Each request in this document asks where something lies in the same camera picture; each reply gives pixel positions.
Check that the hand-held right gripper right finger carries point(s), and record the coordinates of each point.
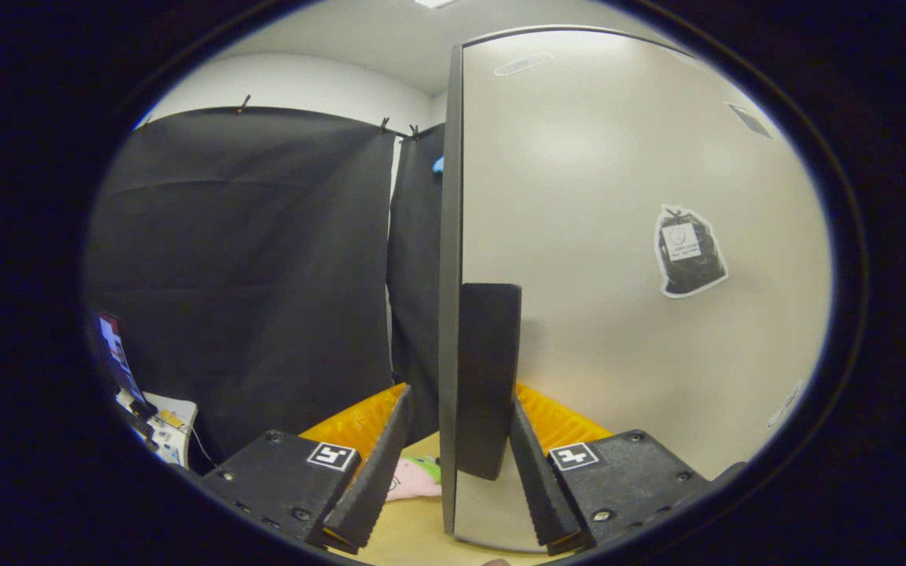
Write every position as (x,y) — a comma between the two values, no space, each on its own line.
(535,487)

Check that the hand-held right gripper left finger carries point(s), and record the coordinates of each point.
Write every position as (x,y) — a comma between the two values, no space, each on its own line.
(374,479)

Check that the beige cabinet door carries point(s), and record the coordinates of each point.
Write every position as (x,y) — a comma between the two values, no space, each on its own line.
(594,314)

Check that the pink plush toy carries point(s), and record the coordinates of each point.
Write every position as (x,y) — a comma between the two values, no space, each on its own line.
(414,481)

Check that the black backdrop cloth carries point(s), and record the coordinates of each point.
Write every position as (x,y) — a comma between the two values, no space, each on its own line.
(248,275)

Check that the computer monitor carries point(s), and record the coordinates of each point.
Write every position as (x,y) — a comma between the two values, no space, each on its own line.
(116,354)

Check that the large ceiling light panel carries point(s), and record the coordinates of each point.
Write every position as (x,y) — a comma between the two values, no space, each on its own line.
(433,3)

